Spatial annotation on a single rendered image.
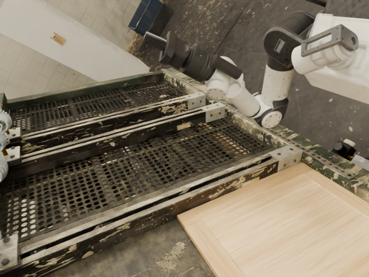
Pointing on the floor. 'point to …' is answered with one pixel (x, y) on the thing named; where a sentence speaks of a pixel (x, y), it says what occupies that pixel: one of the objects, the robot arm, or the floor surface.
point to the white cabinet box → (66, 40)
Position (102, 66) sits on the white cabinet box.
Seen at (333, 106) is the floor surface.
